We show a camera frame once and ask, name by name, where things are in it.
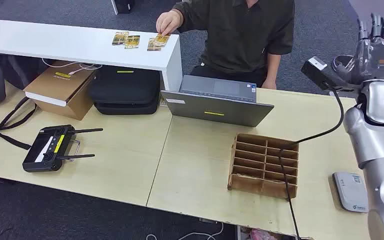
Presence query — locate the person's left hand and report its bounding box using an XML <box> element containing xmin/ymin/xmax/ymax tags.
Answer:
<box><xmin>261</xmin><ymin>77</ymin><xmax>278</xmax><ymax>90</ymax></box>

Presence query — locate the pink bag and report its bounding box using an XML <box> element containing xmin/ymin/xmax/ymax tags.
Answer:
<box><xmin>249</xmin><ymin>228</ymin><xmax>276</xmax><ymax>240</ymax></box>

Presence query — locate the white floor cable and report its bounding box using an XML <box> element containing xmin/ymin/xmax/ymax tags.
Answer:
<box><xmin>145</xmin><ymin>222</ymin><xmax>224</xmax><ymax>240</ymax></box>

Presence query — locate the wooden card organizer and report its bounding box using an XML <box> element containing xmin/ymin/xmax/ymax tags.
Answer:
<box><xmin>227</xmin><ymin>133</ymin><xmax>300</xmax><ymax>200</ymax></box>

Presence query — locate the grey laptop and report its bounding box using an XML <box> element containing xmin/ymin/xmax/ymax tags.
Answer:
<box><xmin>160</xmin><ymin>75</ymin><xmax>275</xmax><ymax>128</ymax></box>

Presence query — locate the autumn print hotel card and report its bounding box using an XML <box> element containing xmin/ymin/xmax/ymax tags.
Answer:
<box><xmin>154</xmin><ymin>32</ymin><xmax>171</xmax><ymax>47</ymax></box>
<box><xmin>124</xmin><ymin>35</ymin><xmax>141</xmax><ymax>50</ymax></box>
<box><xmin>146</xmin><ymin>37</ymin><xmax>163</xmax><ymax>52</ymax></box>
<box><xmin>111</xmin><ymin>31</ymin><xmax>130</xmax><ymax>46</ymax></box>

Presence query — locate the black box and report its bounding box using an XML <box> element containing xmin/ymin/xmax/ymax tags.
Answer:
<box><xmin>114</xmin><ymin>0</ymin><xmax>136</xmax><ymax>15</ymax></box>

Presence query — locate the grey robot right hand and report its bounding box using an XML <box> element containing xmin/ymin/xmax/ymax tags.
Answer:
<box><xmin>334</xmin><ymin>13</ymin><xmax>384</xmax><ymax>88</ymax></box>

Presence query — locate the chrome stanchion post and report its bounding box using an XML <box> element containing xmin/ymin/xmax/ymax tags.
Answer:
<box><xmin>331</xmin><ymin>0</ymin><xmax>384</xmax><ymax>79</ymax></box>

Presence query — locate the black remote controller with antennas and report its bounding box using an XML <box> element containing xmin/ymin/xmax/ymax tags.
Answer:
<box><xmin>22</xmin><ymin>124</ymin><xmax>104</xmax><ymax>173</ymax></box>

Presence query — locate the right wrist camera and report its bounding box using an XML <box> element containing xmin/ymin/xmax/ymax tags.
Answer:
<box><xmin>300</xmin><ymin>56</ymin><xmax>360</xmax><ymax>96</ymax></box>

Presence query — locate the person's right hand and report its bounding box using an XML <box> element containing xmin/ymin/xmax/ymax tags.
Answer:
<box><xmin>155</xmin><ymin>9</ymin><xmax>184</xmax><ymax>37</ymax></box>

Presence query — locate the black bag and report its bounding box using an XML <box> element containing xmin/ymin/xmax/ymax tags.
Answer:
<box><xmin>0</xmin><ymin>52</ymin><xmax>47</xmax><ymax>107</ymax></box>

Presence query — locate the black carrying case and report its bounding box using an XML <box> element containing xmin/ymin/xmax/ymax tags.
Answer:
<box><xmin>89</xmin><ymin>65</ymin><xmax>161</xmax><ymax>116</ymax></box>

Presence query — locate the brown cardboard box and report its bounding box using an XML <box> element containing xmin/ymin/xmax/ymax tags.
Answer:
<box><xmin>23</xmin><ymin>60</ymin><xmax>97</xmax><ymax>121</ymax></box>

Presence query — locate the white counter shelf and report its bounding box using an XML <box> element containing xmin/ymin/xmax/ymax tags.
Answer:
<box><xmin>0</xmin><ymin>18</ymin><xmax>184</xmax><ymax>93</ymax></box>

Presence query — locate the black strap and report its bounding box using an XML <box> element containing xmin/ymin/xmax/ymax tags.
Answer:
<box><xmin>0</xmin><ymin>96</ymin><xmax>38</xmax><ymax>151</ymax></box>

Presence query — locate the white card reader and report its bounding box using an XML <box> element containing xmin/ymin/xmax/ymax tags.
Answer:
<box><xmin>332</xmin><ymin>171</ymin><xmax>369</xmax><ymax>214</ymax></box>

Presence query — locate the person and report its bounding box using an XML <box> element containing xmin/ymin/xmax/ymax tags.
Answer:
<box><xmin>155</xmin><ymin>0</ymin><xmax>296</xmax><ymax>90</ymax></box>

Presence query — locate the white charging cable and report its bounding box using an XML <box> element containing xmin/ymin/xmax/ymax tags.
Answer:
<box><xmin>41</xmin><ymin>57</ymin><xmax>103</xmax><ymax>76</ymax></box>

